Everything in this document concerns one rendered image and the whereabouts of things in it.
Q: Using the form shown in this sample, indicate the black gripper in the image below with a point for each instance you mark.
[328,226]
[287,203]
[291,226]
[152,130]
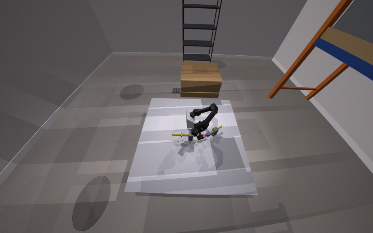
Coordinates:
[200,136]

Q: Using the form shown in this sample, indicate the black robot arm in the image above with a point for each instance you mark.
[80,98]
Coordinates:
[203,125]

